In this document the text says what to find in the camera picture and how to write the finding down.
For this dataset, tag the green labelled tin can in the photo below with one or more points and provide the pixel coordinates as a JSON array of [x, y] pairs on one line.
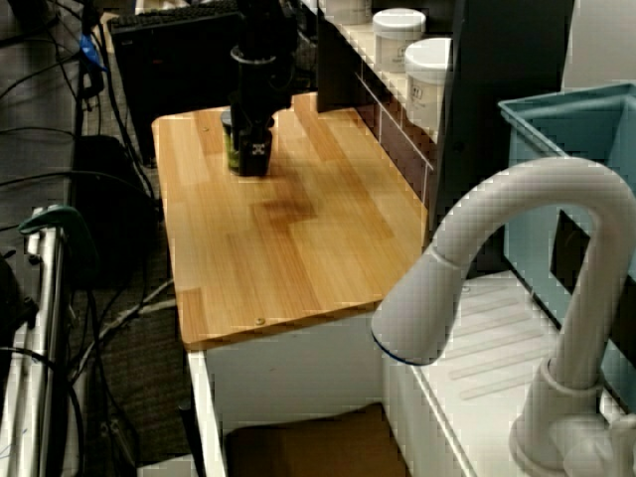
[[229, 149]]

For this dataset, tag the aluminium extrusion rail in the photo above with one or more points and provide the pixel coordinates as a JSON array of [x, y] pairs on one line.
[[47, 298]]

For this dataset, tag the pale grey toy faucet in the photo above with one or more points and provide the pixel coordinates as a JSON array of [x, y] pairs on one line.
[[546, 184]]

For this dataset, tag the white toy sink unit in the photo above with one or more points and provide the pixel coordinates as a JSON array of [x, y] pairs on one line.
[[497, 338]]

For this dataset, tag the blue tape strip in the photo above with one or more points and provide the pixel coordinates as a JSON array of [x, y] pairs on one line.
[[92, 52]]

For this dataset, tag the white lidded plastic jar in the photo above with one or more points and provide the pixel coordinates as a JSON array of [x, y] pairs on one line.
[[427, 84], [397, 45]]

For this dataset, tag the black upright pillar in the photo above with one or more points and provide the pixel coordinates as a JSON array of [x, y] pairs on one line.
[[497, 99]]

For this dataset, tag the teal plastic bin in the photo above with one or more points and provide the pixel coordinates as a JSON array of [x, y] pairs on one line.
[[536, 164]]

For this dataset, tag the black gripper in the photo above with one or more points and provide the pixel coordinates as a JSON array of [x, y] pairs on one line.
[[258, 94]]

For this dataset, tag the black computer tower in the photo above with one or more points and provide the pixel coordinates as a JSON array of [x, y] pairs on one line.
[[169, 84]]

